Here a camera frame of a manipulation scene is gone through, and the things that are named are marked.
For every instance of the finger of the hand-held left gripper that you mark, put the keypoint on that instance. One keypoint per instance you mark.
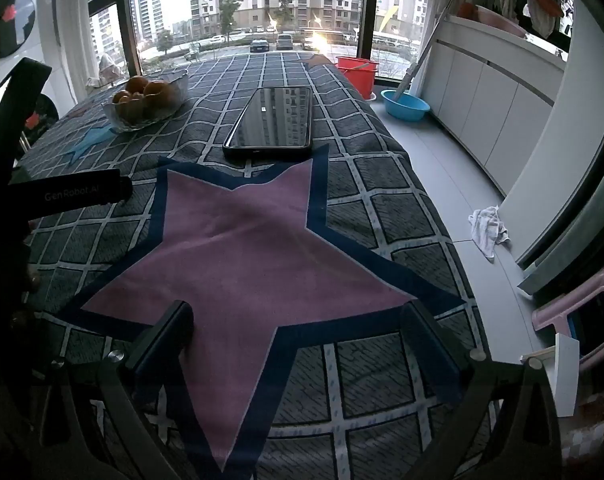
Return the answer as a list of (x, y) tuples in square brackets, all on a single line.
[(17, 105)]

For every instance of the black smartphone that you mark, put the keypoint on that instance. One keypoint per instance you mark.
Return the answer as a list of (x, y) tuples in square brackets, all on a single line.
[(272, 120)]

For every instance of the clear glass bowl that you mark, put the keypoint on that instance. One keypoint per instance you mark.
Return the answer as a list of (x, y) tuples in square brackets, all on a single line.
[(147, 121)]

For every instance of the red bucket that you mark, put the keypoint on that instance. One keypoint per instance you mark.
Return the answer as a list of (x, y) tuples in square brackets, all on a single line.
[(357, 77)]

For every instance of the long white low cabinet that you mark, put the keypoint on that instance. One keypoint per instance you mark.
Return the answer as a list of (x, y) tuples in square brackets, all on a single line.
[(481, 100)]

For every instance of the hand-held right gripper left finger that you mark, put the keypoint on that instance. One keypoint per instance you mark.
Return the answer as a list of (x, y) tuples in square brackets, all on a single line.
[(158, 344)]

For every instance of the pink basin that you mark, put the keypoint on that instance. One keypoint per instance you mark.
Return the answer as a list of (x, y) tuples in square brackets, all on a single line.
[(486, 15)]

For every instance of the pink plastic stool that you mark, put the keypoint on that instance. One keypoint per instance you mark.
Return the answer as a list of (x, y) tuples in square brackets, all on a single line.
[(556, 310)]

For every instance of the dark parked car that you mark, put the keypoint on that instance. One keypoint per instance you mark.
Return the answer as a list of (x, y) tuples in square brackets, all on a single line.
[(284, 41), (259, 45)]

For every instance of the white dryer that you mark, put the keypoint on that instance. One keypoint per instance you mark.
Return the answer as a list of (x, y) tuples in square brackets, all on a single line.
[(52, 35)]

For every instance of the hanging white garment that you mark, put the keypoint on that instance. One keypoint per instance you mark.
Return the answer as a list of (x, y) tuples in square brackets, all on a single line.
[(541, 10)]

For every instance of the white floor rag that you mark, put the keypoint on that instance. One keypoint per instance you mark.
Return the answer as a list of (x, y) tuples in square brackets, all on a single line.
[(486, 230)]

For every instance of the blue plastic basin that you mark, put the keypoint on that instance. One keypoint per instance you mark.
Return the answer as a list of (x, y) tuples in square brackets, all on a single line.
[(404, 106)]

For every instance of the white flat box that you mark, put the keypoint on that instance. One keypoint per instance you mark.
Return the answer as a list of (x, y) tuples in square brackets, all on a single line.
[(564, 375)]

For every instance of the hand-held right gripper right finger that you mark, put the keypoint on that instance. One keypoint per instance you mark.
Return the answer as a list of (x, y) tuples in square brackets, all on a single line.
[(431, 355)]

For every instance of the grey checkered star blanket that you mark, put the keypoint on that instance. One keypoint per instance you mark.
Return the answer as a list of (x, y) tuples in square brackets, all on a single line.
[(262, 240)]

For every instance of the small lamp with white shade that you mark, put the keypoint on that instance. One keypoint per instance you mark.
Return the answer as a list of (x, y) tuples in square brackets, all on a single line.
[(107, 65)]

